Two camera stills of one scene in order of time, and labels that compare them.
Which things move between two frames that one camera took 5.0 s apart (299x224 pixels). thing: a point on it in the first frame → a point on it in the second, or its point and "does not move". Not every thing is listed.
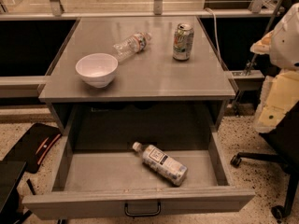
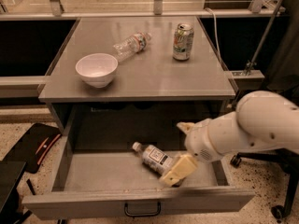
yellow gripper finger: x=279 y=94 → x=184 y=165
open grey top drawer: x=99 y=183 does not move
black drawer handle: x=142 y=214 does not move
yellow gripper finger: x=263 y=46 → x=186 y=127
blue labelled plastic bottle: x=164 y=166 does not move
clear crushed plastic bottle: x=134 y=45 does not move
